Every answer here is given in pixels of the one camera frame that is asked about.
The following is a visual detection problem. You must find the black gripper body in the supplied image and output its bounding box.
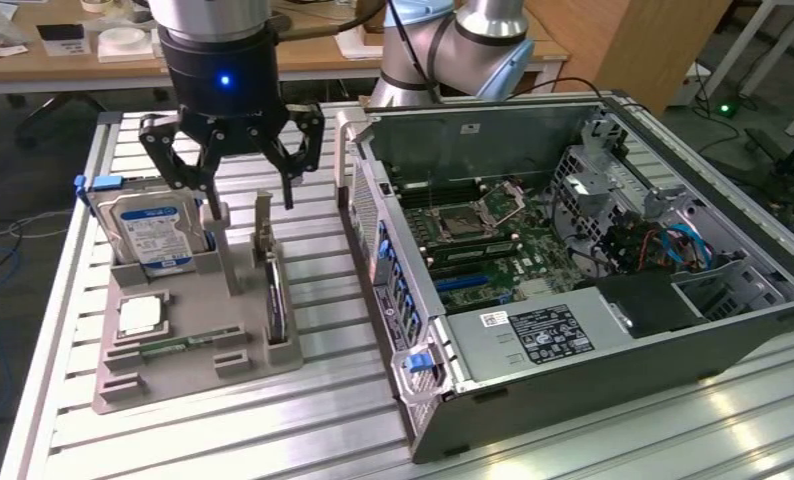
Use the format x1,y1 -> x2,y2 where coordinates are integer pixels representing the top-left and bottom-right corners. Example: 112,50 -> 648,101
157,27 -> 292,154

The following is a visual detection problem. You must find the graphics card with metal bracket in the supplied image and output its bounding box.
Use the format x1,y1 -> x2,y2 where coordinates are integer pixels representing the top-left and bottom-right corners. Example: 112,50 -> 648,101
250,191 -> 289,350

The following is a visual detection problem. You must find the white square box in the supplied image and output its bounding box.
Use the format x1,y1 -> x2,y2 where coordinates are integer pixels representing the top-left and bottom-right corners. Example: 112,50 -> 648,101
96,39 -> 157,64

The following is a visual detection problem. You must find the hard disk in blue carrier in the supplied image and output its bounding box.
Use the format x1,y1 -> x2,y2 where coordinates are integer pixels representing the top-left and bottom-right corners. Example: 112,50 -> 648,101
73,172 -> 218,277

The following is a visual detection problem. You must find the wide white tape roll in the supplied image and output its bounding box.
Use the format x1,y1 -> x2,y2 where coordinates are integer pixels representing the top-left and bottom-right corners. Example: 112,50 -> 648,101
100,28 -> 145,50

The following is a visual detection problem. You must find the black chair base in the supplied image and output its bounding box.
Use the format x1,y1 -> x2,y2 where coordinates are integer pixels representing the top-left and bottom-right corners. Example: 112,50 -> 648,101
5,85 -> 174,149

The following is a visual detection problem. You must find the white crumpled bag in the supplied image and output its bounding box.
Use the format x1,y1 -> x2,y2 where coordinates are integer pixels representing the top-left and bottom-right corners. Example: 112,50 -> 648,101
98,0 -> 152,29

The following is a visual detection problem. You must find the white paper stack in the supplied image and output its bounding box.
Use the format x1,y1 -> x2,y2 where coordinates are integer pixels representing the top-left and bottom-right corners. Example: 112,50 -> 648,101
332,29 -> 385,62

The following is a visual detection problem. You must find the black RAM slot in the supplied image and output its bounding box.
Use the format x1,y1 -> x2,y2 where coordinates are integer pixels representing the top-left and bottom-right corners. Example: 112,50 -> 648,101
401,190 -> 481,208
400,179 -> 479,197

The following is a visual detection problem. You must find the black and white box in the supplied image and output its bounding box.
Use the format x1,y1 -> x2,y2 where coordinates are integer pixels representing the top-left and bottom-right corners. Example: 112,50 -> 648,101
34,23 -> 94,57

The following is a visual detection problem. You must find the CPU socket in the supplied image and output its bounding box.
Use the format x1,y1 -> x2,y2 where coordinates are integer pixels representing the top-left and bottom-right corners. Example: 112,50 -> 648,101
435,202 -> 499,242

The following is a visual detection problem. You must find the metal socket cover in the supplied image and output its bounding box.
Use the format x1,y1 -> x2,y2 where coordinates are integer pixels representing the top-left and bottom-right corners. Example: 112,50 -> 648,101
476,180 -> 529,219

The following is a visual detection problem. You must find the gray parts rack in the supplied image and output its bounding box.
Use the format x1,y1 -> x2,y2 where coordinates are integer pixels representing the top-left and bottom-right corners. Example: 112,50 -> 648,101
92,205 -> 306,417

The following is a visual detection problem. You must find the green RAM stick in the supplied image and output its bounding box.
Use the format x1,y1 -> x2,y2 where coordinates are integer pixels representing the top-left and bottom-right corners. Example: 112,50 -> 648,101
427,240 -> 516,265
140,333 -> 221,357

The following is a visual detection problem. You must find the silver CPU chip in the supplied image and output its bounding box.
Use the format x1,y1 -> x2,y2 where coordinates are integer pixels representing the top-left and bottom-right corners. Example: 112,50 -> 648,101
116,298 -> 169,337

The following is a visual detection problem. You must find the long black expansion slot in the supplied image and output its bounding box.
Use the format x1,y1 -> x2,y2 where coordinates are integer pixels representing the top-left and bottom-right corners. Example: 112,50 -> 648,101
428,263 -> 485,281

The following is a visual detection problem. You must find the blue expansion slot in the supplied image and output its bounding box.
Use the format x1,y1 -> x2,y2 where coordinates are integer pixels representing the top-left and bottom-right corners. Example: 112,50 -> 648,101
433,272 -> 492,295

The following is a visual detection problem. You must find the green motherboard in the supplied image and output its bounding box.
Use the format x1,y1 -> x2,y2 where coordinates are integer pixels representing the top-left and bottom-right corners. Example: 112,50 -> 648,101
394,172 -> 604,317

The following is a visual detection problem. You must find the metal disk bay cage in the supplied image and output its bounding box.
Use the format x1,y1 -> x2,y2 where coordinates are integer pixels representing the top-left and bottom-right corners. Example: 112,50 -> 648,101
672,249 -> 794,324
547,143 -> 641,242

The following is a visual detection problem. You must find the gray power supply unit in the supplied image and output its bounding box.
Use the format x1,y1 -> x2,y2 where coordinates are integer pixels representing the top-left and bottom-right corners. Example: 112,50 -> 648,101
443,287 -> 637,382

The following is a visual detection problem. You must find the white box red button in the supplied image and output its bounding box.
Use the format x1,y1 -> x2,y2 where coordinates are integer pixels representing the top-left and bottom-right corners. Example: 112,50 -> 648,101
676,62 -> 715,109

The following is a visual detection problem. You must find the open PC case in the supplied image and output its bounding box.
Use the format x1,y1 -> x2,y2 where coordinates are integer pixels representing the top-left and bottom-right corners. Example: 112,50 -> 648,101
333,88 -> 794,465

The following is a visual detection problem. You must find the black floor stand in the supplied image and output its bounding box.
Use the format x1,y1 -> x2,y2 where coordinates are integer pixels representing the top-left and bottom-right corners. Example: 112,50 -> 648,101
741,127 -> 794,224

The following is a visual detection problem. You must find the wooden desk white frame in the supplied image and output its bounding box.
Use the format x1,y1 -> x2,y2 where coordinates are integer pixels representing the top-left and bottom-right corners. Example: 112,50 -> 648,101
0,0 -> 209,97
205,0 -> 571,109

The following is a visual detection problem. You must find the thick gripper cable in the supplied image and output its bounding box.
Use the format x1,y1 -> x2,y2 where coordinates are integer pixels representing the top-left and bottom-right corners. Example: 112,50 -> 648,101
266,0 -> 397,40

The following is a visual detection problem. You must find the gray floor cable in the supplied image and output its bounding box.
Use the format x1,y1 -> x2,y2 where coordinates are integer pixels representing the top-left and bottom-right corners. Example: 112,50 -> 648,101
0,209 -> 74,240

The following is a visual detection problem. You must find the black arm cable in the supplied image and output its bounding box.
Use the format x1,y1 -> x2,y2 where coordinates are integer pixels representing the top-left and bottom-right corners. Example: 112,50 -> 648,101
385,0 -> 441,104

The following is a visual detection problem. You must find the thin black cable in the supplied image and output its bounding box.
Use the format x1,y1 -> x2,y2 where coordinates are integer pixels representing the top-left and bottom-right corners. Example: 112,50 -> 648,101
519,77 -> 641,109

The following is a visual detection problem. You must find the black wire bundle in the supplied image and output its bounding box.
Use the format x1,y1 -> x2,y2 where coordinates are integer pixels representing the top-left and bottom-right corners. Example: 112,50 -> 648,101
599,224 -> 671,276

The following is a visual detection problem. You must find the black air duct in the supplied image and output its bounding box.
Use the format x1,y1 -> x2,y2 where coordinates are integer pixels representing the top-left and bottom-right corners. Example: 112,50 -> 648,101
593,272 -> 711,345

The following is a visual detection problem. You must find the blue data wire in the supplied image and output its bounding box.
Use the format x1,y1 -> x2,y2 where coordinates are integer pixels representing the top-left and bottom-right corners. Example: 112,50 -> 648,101
663,232 -> 701,274
661,223 -> 715,266

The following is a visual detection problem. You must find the white table frame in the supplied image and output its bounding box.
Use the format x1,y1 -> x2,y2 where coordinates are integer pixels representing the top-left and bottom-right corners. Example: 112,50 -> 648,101
695,0 -> 794,136

